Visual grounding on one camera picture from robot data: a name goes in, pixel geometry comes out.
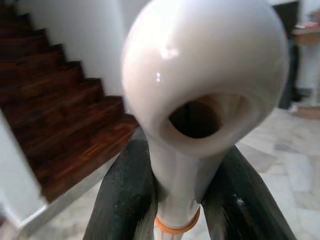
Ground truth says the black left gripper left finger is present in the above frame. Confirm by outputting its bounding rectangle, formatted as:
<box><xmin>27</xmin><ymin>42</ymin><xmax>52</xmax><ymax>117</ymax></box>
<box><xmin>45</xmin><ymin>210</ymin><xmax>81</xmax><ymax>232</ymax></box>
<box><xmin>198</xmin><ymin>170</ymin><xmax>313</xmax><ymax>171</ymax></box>
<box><xmin>81</xmin><ymin>127</ymin><xmax>161</xmax><ymax>240</ymax></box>

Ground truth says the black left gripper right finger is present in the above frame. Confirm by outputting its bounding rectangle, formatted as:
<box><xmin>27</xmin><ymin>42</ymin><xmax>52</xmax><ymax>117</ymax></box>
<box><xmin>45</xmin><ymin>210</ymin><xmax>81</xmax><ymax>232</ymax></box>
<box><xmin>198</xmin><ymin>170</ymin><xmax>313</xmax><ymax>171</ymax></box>
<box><xmin>199</xmin><ymin>144</ymin><xmax>298</xmax><ymax>240</ymax></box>

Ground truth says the beige broom with white knob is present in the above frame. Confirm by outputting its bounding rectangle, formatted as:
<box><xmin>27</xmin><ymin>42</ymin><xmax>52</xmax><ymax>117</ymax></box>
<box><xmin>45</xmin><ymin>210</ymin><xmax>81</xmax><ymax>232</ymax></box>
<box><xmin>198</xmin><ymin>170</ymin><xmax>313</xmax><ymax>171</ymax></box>
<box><xmin>119</xmin><ymin>0</ymin><xmax>288</xmax><ymax>240</ymax></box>

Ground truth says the orange rubber band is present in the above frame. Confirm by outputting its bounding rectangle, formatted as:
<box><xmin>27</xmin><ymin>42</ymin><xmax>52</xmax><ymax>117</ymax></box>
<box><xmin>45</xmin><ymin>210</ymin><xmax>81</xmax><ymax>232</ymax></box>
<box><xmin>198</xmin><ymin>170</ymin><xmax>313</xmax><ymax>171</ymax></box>
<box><xmin>153</xmin><ymin>208</ymin><xmax>201</xmax><ymax>235</ymax></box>

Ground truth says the dark wooden staircase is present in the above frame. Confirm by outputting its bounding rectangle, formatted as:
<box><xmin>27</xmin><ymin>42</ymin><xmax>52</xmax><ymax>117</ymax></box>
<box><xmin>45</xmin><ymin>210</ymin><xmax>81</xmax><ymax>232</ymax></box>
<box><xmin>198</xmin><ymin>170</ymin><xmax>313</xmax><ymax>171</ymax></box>
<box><xmin>0</xmin><ymin>0</ymin><xmax>141</xmax><ymax>204</ymax></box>

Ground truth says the light wooden table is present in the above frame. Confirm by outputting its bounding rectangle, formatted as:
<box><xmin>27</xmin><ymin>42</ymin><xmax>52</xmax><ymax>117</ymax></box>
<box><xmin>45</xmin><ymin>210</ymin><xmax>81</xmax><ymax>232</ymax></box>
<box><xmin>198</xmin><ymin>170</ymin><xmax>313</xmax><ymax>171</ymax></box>
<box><xmin>291</xmin><ymin>21</ymin><xmax>320</xmax><ymax>47</ymax></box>

